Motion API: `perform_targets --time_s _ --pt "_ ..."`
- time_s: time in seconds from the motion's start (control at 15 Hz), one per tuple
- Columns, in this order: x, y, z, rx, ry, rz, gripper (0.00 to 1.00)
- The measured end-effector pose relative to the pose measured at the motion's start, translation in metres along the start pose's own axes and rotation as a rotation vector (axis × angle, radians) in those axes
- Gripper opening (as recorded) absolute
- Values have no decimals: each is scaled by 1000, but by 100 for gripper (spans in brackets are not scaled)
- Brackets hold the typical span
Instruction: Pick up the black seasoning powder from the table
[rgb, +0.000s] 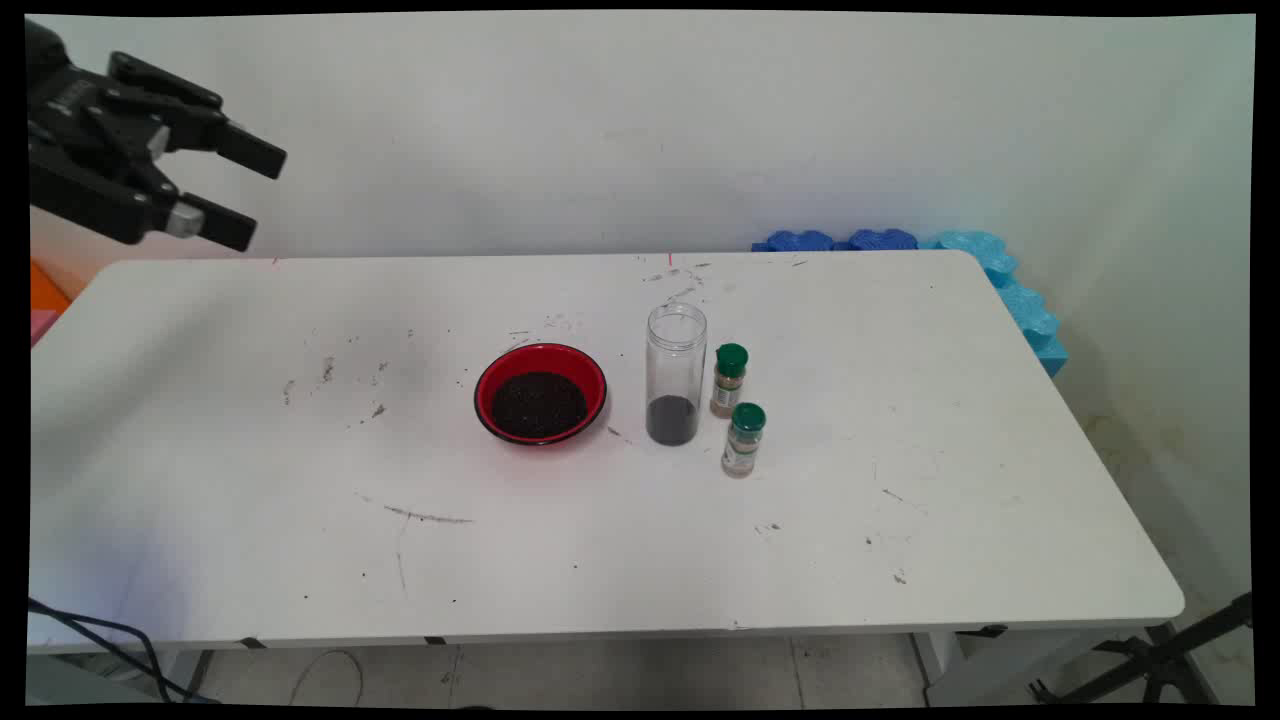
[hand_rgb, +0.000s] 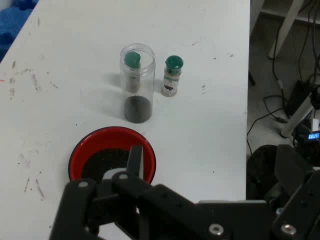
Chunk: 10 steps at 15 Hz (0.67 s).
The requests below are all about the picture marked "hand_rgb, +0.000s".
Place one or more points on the clear plastic jar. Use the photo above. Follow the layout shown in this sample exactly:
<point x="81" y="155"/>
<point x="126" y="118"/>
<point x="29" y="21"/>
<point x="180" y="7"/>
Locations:
<point x="150" y="75"/>

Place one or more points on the black power adapter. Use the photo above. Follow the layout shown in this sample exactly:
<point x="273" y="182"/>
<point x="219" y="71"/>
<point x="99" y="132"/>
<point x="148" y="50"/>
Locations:
<point x="297" y="95"/>

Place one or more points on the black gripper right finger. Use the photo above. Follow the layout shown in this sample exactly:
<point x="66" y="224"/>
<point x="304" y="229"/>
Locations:
<point x="305" y="200"/>

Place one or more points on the white desk frame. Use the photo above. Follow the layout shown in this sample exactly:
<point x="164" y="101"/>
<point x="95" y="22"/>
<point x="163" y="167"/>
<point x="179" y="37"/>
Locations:
<point x="285" y="30"/>

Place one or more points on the black bag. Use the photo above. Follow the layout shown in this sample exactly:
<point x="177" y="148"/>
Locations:
<point x="260" y="170"/>

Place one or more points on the dark blue foam mat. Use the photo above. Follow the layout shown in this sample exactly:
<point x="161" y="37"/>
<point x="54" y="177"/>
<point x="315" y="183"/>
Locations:
<point x="12" y="25"/>
<point x="25" y="3"/>

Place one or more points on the red bowl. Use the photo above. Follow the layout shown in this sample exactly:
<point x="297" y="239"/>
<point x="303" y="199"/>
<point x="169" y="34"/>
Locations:
<point x="100" y="140"/>

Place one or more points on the black seeds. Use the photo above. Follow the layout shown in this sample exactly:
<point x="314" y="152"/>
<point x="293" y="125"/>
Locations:
<point x="105" y="160"/>
<point x="138" y="110"/>

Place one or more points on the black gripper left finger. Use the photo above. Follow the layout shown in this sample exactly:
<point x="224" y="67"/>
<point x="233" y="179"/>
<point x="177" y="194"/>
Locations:
<point x="162" y="205"/>

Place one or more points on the device with blue display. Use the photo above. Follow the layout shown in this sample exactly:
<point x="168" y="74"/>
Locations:
<point x="313" y="136"/>

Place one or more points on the white tripod leg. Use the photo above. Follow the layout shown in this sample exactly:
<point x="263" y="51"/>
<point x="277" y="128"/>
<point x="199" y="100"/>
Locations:
<point x="300" y="110"/>

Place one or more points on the green-capped spice bottle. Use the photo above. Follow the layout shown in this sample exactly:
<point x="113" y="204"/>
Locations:
<point x="132" y="60"/>
<point x="172" y="80"/>

